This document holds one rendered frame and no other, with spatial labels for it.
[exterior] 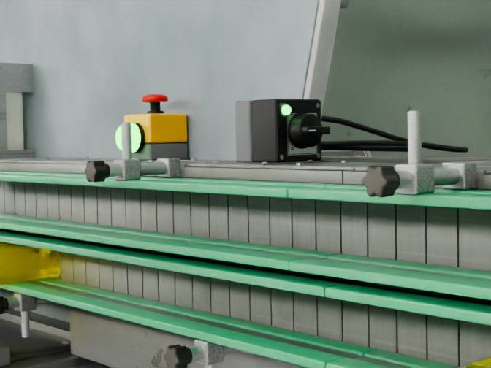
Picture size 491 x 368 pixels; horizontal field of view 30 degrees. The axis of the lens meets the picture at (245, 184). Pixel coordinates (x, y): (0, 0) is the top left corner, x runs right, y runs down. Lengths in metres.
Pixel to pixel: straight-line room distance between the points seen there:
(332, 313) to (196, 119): 0.48
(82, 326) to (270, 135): 0.49
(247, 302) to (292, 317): 0.08
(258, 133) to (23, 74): 0.76
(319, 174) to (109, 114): 0.65
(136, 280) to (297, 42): 0.40
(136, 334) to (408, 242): 0.52
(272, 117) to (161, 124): 0.28
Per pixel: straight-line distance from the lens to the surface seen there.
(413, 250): 0.93
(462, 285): 0.79
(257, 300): 1.11
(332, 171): 1.00
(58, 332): 1.70
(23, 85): 1.81
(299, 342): 1.01
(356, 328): 1.00
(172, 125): 1.38
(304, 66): 1.21
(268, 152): 1.14
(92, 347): 1.43
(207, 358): 1.05
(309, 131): 1.12
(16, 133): 1.80
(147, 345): 1.31
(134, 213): 1.30
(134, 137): 1.36
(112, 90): 1.58
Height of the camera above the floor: 1.60
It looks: 41 degrees down
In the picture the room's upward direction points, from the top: 94 degrees counter-clockwise
